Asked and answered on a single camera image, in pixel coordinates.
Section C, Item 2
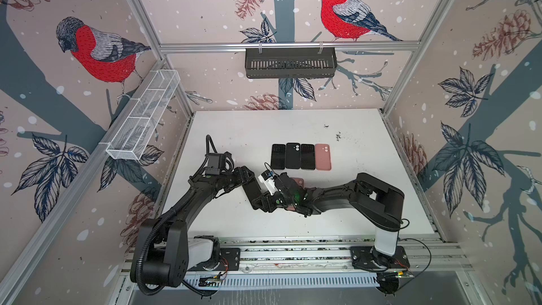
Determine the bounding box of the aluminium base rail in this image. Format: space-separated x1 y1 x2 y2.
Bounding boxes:
118 236 475 274

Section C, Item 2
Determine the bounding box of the black bare phone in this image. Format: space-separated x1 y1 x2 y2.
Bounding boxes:
301 144 316 170

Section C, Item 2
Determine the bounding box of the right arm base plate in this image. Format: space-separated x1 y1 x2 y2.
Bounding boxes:
349 246 410 273

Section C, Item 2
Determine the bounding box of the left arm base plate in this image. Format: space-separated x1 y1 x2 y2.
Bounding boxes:
193 248 241 272

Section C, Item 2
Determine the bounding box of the black wire wall basket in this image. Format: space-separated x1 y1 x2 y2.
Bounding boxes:
245 47 337 79

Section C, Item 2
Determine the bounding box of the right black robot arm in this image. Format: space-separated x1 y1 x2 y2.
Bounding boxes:
275 173 405 257

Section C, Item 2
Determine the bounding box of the white mesh wall tray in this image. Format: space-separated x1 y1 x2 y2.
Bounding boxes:
106 69 180 160

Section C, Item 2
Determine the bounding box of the purple phone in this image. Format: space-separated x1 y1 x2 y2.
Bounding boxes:
270 144 286 170

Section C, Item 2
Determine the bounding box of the pink phone case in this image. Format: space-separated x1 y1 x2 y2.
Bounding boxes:
315 143 332 171

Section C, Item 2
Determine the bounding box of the right thin black cable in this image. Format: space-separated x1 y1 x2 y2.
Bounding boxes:
393 217 433 293

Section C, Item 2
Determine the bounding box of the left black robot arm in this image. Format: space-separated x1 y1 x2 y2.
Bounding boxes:
130 152 275 295

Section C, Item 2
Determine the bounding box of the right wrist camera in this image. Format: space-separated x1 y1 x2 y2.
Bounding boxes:
258 169 277 195

